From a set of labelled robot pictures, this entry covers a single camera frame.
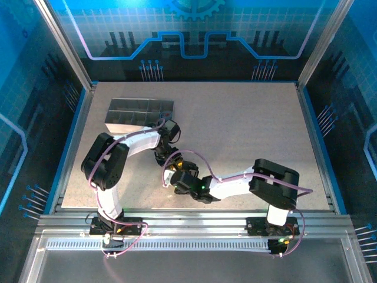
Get grey divided organizer box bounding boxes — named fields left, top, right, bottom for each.
left=104, top=98, right=175, bottom=135

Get black controller board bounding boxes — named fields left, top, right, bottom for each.
left=267, top=235, right=292, bottom=256

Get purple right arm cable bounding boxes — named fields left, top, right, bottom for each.
left=161, top=150, right=313, bottom=258

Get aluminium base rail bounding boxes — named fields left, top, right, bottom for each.
left=34, top=208, right=354, bottom=237

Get white slotted cable duct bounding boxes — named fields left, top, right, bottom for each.
left=45, top=238, right=272, bottom=252

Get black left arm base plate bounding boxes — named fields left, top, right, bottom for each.
left=89, top=216, right=144, bottom=236

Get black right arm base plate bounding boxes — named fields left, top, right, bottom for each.
left=246, top=216, right=300, bottom=236

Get aluminium side rail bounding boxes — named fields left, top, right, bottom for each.
left=44, top=82, right=98, bottom=213
left=295, top=82, right=339, bottom=213

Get aluminium frame post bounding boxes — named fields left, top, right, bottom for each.
left=296, top=0, right=356, bottom=89
left=34, top=0, right=98, bottom=90

